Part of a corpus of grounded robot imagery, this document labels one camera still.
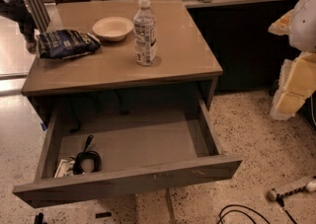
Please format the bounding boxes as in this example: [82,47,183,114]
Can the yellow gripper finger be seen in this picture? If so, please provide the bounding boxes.
[270,52,316,120]
[268,10,292,36]

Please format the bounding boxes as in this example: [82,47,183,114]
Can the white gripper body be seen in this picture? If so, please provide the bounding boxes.
[288,0,316,52]

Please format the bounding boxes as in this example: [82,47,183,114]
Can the clear plastic water bottle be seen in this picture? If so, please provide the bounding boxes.
[133,0,157,66]

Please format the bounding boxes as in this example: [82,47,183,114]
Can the open grey top drawer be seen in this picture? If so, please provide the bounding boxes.
[13,101,242,208]

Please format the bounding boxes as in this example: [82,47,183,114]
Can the white box in drawer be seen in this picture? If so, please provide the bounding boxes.
[54,159,75,178]

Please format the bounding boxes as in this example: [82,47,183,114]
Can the white power strip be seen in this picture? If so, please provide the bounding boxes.
[267,176,316,201]

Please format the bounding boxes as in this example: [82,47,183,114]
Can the white ceramic bowl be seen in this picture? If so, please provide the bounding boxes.
[93,17,133,41]

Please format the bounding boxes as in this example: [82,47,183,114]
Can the blue snack bag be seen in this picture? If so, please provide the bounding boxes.
[38,30,101,59]

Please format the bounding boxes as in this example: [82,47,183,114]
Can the small black floor object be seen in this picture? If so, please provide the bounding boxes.
[95,212,112,219]

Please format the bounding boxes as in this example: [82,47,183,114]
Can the person's dark legs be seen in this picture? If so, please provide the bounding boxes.
[0,0,37,53]

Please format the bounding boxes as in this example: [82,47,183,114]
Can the black floor cable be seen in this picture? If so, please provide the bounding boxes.
[216,197,299,224]

